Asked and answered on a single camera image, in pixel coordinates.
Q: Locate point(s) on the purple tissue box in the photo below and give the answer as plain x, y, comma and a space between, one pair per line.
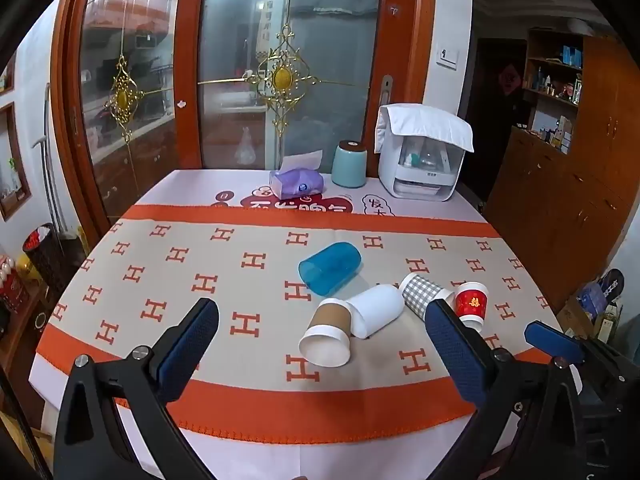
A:
295, 185

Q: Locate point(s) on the red door decoration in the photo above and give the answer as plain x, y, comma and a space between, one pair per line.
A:
511, 77

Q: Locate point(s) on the orange patterned table runner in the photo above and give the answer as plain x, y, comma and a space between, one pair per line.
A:
200, 255

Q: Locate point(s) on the red label paper cup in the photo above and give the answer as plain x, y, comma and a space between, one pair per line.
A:
471, 302

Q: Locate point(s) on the grey mop pole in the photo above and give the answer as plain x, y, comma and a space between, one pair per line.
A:
47, 160

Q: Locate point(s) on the black round sign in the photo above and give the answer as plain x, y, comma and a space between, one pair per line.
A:
612, 285

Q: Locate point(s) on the wooden cabinet with shelves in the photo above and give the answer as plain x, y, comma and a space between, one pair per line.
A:
565, 200

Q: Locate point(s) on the wooden glass door gold ornament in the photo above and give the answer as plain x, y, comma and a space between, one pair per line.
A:
310, 25
130, 35

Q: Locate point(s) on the grey checked paper cup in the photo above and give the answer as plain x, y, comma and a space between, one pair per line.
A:
422, 292

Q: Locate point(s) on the blue carton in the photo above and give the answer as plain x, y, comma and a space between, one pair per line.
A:
590, 300

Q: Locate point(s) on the blue transparent plastic cup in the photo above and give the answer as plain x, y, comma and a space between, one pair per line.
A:
330, 265

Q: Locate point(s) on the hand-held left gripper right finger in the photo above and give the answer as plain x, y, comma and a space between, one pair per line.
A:
459, 356

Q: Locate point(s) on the plain white cup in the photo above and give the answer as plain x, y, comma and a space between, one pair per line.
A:
376, 310

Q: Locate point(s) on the white cloth cover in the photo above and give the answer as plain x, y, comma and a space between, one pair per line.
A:
425, 122

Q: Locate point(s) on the brown sleeve paper cup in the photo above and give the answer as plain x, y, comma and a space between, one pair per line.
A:
325, 344

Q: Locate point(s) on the white wall switch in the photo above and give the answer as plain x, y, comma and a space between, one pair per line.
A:
448, 58

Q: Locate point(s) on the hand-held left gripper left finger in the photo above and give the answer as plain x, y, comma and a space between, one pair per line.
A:
189, 346

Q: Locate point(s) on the white countertop appliance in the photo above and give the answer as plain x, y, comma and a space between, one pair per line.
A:
420, 176

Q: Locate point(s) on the teal canister with brown lid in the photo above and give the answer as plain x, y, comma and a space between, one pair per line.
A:
349, 167

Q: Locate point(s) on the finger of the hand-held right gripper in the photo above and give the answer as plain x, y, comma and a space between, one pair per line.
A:
552, 340

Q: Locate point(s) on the row of small shelf bottles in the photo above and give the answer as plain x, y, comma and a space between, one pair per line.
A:
552, 82

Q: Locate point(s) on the wooden wall frame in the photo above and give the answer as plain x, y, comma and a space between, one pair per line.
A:
14, 170

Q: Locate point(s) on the black mesh basket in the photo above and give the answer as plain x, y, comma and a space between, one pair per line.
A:
45, 260

